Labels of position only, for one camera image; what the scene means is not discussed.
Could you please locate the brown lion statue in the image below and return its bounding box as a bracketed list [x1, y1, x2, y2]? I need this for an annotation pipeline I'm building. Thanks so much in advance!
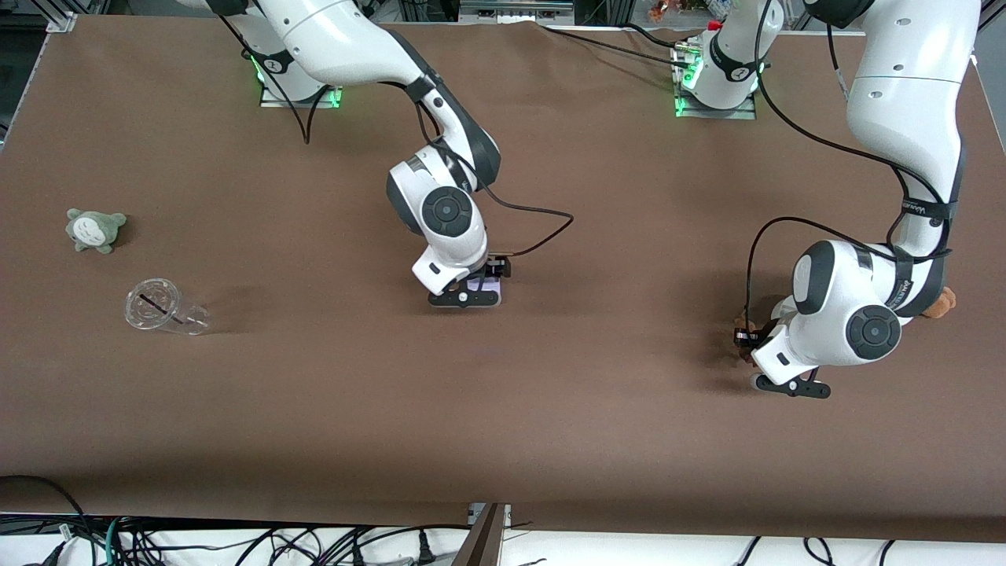
[733, 311, 762, 365]

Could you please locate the brown table cover sheet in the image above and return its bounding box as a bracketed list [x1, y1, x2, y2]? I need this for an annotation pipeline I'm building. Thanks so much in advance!
[0, 16, 1006, 543]

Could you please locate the brown bear plush toy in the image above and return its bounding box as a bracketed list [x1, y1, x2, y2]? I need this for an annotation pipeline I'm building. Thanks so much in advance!
[922, 286, 957, 319]

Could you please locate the black straw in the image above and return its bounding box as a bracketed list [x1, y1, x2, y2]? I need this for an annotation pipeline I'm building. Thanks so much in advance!
[138, 294, 186, 325]

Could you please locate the clear plastic cup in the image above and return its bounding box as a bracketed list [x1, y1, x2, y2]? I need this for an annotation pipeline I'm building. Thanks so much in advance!
[124, 278, 211, 336]

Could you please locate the grey totoro plush toy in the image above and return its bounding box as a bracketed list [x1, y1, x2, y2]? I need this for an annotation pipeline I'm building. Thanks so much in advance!
[65, 208, 127, 254]

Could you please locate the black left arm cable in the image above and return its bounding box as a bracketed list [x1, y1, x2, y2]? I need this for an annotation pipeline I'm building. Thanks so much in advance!
[743, 0, 956, 333]

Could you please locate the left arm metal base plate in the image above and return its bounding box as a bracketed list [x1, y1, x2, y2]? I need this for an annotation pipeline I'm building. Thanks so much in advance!
[674, 43, 758, 120]

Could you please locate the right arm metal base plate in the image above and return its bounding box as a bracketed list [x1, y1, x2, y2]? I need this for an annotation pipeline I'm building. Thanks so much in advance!
[259, 47, 344, 109]

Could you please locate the black base power cable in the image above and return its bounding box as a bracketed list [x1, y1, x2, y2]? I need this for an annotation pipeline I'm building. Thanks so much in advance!
[538, 22, 696, 70]

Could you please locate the aluminium frame rail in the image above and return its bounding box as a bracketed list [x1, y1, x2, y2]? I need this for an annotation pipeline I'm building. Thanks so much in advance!
[458, 0, 576, 24]

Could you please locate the aluminium profile post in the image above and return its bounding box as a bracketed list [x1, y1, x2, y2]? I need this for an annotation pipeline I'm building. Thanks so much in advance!
[450, 503, 513, 566]

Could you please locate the black looped floor cable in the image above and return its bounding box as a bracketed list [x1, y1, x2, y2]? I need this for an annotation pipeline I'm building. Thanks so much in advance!
[0, 475, 91, 551]

